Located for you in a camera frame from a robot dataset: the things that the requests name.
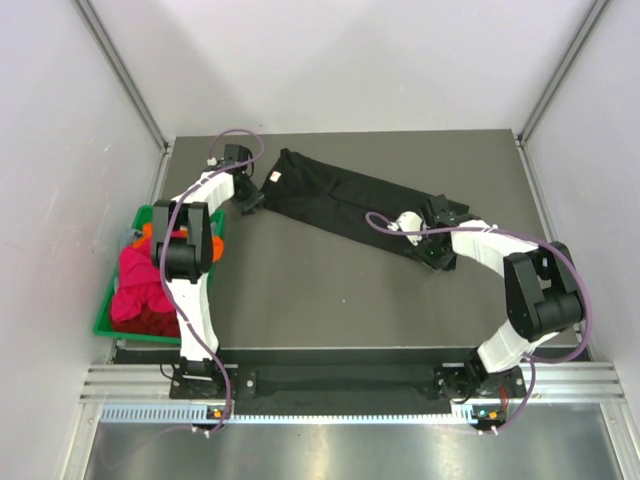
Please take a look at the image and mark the magenta t shirt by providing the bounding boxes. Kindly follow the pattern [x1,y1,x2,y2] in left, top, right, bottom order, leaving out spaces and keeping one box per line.
[111,246,175,319]

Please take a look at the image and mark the orange t shirt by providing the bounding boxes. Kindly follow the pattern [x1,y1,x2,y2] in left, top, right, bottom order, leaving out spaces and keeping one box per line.
[132,223,224,263]

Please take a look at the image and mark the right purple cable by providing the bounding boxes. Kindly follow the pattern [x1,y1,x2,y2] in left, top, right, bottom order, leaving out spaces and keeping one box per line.
[365,210,594,434]

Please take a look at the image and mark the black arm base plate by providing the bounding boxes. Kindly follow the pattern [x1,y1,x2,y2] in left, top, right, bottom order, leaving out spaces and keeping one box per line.
[168,347,531,401]

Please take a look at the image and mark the aluminium frame rail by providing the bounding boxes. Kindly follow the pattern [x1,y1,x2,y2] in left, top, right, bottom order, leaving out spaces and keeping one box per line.
[80,362,624,412]

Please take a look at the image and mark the grey slotted cable duct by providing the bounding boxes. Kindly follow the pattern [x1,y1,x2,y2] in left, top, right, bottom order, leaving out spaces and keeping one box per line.
[100,404,500,426]

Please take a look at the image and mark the black t shirt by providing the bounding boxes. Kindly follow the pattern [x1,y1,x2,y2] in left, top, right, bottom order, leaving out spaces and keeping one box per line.
[261,149,475,265]

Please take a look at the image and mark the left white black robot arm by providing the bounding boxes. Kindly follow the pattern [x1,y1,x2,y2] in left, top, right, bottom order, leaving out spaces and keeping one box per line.
[150,144,264,397]

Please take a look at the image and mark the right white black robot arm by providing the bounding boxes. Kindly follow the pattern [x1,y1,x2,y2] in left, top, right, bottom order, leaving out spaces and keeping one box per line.
[418,195,586,396]

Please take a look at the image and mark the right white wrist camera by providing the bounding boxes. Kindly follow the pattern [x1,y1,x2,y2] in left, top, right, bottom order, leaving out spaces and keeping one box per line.
[388,211,425,247]

